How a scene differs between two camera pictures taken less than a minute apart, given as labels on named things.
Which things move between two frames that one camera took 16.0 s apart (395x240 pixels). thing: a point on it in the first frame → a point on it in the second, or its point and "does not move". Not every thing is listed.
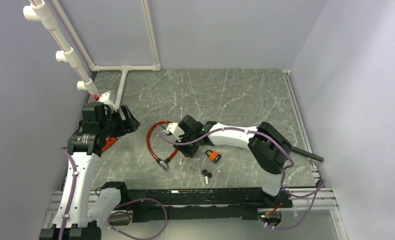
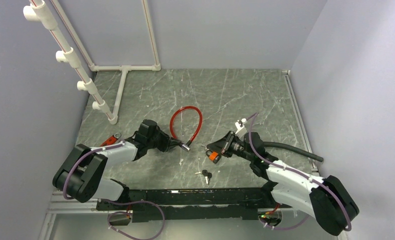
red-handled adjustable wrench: x=110 y=141 does not move
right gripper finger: x=188 y=150 → x=224 y=152
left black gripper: x=129 y=125 → x=168 y=143
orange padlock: x=214 y=157 does not move
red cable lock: x=165 y=163 → x=187 y=147
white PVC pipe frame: x=38 y=12 does not move
